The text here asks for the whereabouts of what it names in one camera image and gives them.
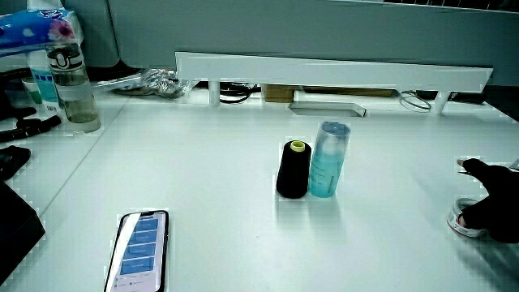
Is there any person's right hand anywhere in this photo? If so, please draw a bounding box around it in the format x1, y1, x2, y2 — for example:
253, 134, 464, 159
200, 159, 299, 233
456, 157, 519, 244

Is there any black flat device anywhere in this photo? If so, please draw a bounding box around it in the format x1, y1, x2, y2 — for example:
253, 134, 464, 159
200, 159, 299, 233
415, 89, 487, 105

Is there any translucent blue bottle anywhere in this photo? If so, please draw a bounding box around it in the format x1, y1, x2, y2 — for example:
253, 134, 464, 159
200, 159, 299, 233
307, 120, 352, 199

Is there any black thread spool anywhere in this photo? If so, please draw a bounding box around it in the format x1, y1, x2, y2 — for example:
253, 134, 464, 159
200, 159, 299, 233
275, 140, 313, 200

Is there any white desk riser shelf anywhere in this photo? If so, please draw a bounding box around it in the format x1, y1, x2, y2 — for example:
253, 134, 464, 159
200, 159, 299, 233
174, 50, 495, 116

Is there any brown cardboard box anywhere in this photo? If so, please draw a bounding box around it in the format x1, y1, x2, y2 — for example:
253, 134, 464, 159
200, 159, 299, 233
260, 84, 297, 104

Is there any grey desk partition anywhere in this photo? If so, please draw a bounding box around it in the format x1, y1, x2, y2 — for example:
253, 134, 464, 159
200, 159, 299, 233
64, 0, 519, 87

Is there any black smartphone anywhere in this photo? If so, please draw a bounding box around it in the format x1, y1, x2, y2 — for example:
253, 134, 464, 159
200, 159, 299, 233
102, 209, 170, 292

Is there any crumpled clear plastic bag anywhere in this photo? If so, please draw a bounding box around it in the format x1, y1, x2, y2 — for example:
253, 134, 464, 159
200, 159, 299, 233
95, 67, 191, 100

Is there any clear water bottle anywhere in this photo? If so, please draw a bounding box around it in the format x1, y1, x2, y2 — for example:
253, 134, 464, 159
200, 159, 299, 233
45, 41, 102, 134

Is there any white bottle blue label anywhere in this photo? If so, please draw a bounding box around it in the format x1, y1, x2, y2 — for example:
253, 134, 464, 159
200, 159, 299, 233
25, 49, 62, 114

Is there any small white green bottle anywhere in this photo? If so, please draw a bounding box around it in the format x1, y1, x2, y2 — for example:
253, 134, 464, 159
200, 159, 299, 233
21, 76, 43, 105

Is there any black box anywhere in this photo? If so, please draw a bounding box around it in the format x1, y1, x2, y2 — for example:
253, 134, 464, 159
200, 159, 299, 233
0, 181, 46, 286

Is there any black glove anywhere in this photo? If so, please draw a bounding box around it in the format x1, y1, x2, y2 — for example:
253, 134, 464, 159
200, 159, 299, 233
0, 144, 32, 182

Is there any blue floral tissue pack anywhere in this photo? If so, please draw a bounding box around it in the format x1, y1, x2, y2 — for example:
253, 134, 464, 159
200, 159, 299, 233
0, 7, 84, 58

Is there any coiled grey cable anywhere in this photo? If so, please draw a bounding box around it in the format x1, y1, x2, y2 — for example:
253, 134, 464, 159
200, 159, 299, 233
399, 90, 433, 112

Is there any black cable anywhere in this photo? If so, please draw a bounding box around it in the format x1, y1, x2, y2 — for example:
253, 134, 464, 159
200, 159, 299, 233
219, 82, 260, 105

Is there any black segmented handle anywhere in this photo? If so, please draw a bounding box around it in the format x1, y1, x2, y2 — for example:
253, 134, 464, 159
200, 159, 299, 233
0, 114, 62, 144

